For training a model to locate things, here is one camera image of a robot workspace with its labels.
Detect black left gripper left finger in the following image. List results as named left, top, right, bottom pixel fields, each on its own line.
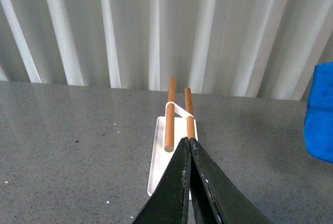
left=133, top=137, right=191, bottom=223

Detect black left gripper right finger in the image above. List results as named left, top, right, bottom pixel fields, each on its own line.
left=189, top=138, right=271, bottom=223

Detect blue microfiber cloth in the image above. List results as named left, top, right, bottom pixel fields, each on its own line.
left=304, top=62, right=332, bottom=163

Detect white towel rack stand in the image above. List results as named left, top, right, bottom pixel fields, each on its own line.
left=147, top=104, right=189, bottom=196

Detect right wooden rack rod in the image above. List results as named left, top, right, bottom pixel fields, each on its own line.
left=184, top=87, right=196, bottom=139

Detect wooden rack rod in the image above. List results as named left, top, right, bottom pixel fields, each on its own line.
left=184, top=87, right=196, bottom=139
left=164, top=77, right=176, bottom=152

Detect left wooden rack rod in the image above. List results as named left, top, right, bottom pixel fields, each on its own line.
left=164, top=77, right=176, bottom=152

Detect white pleated curtain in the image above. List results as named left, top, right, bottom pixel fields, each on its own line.
left=1, top=0, right=332, bottom=100

